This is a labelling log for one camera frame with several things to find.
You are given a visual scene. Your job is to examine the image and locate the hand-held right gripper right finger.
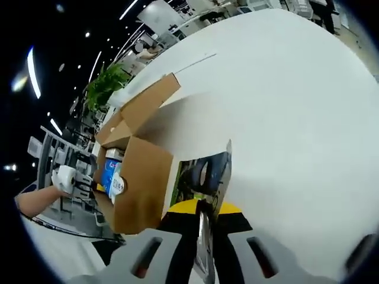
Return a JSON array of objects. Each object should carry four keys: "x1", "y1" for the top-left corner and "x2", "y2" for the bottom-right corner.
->
[{"x1": 216, "y1": 202, "x2": 300, "y2": 284}]

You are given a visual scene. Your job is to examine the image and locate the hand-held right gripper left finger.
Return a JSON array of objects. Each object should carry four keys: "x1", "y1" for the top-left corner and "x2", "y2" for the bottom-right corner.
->
[{"x1": 75, "y1": 199, "x2": 200, "y2": 284}]

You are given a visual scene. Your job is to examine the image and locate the blue soft tissue pack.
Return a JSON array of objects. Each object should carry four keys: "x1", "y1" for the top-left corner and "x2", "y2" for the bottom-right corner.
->
[{"x1": 99, "y1": 158, "x2": 129, "y2": 205}]

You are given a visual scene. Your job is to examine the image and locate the brown cardboard shoe box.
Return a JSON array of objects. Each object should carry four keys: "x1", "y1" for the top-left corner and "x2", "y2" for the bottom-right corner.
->
[{"x1": 94, "y1": 72, "x2": 182, "y2": 237}]

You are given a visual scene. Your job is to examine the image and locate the person's white shirt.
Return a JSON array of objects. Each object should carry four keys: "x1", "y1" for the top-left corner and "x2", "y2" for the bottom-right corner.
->
[{"x1": 20, "y1": 214, "x2": 131, "y2": 284}]

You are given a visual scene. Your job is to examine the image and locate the green potted plant white pot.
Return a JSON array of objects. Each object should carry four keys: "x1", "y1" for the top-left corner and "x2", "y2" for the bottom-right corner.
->
[{"x1": 85, "y1": 63, "x2": 133, "y2": 112}]

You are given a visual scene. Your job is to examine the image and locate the black cable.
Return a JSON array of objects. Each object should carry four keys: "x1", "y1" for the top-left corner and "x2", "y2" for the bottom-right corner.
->
[{"x1": 22, "y1": 213, "x2": 127, "y2": 243}]

